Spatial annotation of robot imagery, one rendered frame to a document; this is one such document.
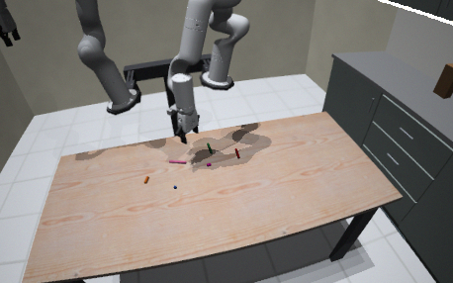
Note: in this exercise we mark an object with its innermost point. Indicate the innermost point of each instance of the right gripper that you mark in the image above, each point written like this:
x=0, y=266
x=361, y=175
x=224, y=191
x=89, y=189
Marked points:
x=7, y=25

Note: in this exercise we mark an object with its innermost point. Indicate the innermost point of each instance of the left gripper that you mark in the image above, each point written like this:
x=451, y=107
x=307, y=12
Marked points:
x=192, y=120

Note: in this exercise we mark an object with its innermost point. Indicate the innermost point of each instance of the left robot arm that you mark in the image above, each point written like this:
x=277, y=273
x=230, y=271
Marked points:
x=193, y=37

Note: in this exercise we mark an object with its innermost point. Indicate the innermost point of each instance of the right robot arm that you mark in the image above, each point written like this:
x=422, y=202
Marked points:
x=91, y=53

